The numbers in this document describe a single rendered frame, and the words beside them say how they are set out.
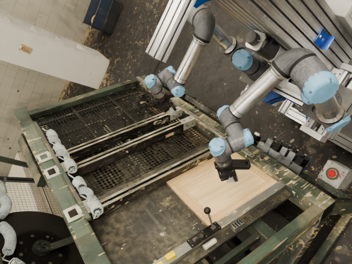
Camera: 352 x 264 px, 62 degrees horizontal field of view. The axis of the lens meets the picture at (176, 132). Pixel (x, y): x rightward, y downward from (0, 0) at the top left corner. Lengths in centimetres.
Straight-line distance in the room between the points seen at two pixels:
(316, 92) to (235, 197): 92
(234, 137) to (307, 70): 40
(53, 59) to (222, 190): 404
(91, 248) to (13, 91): 562
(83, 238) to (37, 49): 396
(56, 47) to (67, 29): 152
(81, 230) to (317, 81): 129
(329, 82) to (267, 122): 199
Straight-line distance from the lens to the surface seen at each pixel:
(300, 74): 116
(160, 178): 187
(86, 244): 161
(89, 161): 212
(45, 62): 530
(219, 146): 127
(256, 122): 315
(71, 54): 536
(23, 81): 688
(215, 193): 186
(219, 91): 352
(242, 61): 184
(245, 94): 130
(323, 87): 114
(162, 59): 113
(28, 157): 276
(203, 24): 156
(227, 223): 169
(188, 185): 190
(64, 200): 185
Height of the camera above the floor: 269
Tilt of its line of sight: 44 degrees down
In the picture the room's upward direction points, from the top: 77 degrees counter-clockwise
